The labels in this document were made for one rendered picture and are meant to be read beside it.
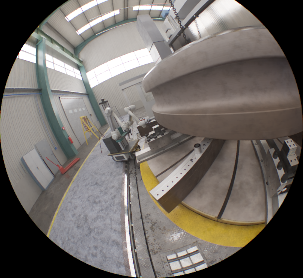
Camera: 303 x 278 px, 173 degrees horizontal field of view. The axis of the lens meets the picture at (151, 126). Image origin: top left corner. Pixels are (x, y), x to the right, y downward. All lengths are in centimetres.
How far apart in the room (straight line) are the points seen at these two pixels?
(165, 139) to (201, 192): 114
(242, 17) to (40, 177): 963
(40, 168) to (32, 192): 140
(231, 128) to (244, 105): 24
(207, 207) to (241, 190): 42
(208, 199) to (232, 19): 432
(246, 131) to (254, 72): 50
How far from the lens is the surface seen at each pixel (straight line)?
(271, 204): 132
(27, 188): 642
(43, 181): 628
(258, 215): 128
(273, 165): 116
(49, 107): 847
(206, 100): 106
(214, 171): 145
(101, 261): 198
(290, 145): 115
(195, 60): 90
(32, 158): 629
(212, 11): 452
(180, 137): 210
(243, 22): 389
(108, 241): 191
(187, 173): 101
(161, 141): 186
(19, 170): 648
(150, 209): 171
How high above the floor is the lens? 145
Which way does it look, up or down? 18 degrees down
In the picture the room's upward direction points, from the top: 23 degrees counter-clockwise
